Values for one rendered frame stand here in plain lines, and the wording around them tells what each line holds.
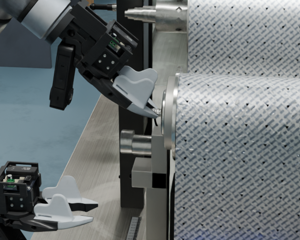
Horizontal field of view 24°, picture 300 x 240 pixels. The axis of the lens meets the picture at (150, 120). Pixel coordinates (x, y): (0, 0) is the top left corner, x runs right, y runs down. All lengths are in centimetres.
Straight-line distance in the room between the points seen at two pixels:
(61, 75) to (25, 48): 379
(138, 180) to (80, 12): 30
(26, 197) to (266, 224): 38
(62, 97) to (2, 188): 17
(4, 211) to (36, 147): 266
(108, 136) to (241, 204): 78
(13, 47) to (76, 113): 94
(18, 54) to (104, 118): 303
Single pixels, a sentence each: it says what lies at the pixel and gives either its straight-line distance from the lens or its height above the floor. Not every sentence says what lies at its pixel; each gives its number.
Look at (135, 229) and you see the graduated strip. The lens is 143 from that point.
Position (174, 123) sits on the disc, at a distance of 101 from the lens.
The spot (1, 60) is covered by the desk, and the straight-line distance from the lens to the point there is 496.
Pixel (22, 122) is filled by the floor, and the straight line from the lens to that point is 408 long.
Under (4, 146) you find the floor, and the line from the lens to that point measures 382.
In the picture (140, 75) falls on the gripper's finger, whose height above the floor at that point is 130.
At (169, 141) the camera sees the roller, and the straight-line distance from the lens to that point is 105.
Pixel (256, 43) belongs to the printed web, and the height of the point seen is 131.
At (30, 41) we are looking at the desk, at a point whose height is 19.
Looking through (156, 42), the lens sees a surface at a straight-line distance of 208.
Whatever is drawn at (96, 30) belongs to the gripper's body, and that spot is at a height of 138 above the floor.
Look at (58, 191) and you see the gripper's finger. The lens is 115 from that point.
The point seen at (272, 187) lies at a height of 116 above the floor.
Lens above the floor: 170
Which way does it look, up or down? 25 degrees down
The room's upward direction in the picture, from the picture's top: straight up
